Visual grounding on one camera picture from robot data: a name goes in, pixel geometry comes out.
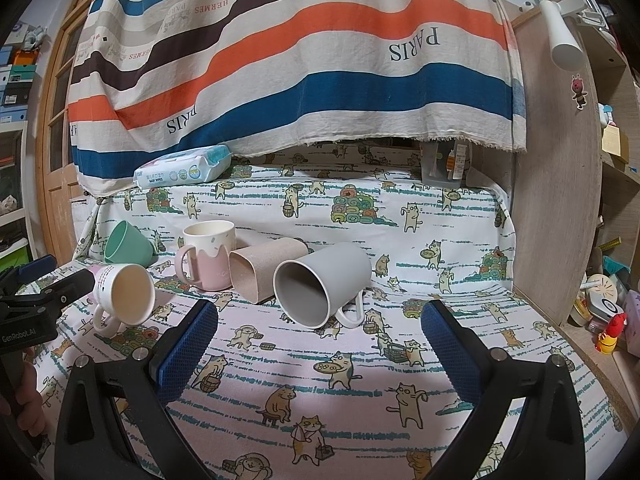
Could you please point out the white mug with pink text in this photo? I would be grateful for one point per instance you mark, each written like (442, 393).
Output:
(124, 294)

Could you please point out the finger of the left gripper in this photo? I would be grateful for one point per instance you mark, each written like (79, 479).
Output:
(17, 276)
(55, 298)

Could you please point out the striped Paris cloth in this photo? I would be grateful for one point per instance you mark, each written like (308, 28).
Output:
(153, 77)

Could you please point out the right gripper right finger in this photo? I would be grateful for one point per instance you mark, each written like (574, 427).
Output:
(547, 441)

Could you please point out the grey storage box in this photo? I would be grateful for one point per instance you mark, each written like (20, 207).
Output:
(444, 163)

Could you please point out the green plastic cup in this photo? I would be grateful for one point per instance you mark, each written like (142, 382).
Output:
(126, 244)

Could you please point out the wooden door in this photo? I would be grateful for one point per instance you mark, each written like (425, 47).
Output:
(55, 172)

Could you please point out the beige square cup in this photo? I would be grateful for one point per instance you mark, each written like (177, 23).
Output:
(252, 267)

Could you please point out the pink and cream mug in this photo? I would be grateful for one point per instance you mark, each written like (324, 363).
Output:
(203, 260)

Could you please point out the red yellow toy figure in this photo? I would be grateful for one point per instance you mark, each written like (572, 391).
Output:
(607, 340)

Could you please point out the wooden bed side panel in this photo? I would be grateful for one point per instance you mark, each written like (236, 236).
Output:
(557, 179)

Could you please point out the wet wipes pack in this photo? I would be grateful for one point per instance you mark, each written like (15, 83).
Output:
(194, 166)

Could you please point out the cat print bed sheet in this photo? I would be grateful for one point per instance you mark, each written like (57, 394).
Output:
(271, 399)

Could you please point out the grey mug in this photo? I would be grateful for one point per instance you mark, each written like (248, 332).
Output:
(328, 283)

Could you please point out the person's left hand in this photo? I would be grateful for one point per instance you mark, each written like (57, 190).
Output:
(31, 418)

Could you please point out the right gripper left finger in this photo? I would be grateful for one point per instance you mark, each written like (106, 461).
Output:
(91, 442)

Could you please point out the cartoon sticker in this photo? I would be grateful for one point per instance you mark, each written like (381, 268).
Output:
(579, 92)

